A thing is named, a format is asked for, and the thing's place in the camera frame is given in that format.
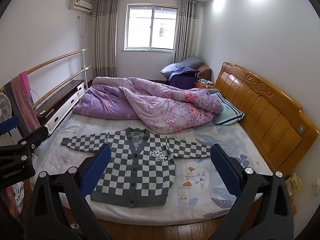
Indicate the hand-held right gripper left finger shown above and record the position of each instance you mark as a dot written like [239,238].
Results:
[97,170]

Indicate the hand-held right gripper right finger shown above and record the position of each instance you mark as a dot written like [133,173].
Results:
[225,170]

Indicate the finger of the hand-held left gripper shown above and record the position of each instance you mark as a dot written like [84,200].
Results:
[35,137]
[7,125]

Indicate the grey white checkered cardigan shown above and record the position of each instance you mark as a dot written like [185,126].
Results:
[140,170]

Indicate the white standing fan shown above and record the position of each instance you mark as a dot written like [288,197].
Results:
[4,107]

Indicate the pale printed bed sheet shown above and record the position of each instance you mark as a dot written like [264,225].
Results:
[205,180]

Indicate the small remote control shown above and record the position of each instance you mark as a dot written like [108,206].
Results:
[43,112]

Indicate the white dark-topped low cabinet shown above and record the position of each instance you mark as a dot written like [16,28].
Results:
[62,95]

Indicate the striped blue white pillow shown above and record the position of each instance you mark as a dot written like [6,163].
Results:
[228,112]

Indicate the yellow packet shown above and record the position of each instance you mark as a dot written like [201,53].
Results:
[293,183]

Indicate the wooden bed headboard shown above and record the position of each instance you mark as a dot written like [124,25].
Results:
[262,110]

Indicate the wooden nightstand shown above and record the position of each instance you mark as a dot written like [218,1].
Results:
[205,85]

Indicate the purple floral quilt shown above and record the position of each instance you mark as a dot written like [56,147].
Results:
[150,100]

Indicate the dark purple cloth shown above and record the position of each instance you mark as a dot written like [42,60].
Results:
[181,81]

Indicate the brown chair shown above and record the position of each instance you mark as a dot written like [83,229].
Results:
[205,71]

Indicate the blue grey pillow pile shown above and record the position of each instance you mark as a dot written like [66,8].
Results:
[185,63]

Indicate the grey striped curtain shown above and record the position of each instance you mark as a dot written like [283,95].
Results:
[105,37]
[186,30]

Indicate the white framed window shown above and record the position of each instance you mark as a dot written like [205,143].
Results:
[150,26]

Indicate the wooden double wall barre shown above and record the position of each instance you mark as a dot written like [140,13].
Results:
[62,55]

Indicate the white wall socket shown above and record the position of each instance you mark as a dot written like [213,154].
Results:
[316,186]

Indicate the white wall air conditioner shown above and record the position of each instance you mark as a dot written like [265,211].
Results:
[80,5]

